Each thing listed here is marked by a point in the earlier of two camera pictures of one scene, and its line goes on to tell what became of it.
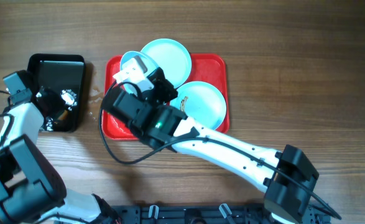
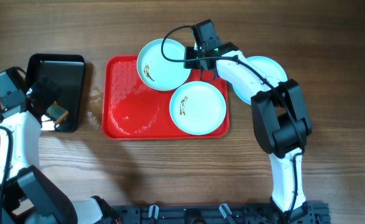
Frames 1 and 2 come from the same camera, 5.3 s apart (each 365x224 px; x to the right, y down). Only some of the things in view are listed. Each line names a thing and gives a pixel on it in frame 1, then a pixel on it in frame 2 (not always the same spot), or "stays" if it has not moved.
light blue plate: x=150 y=65 to x=265 y=65
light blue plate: x=201 y=101 stays
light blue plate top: x=172 y=58 stays
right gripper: x=157 y=77 to x=189 y=63
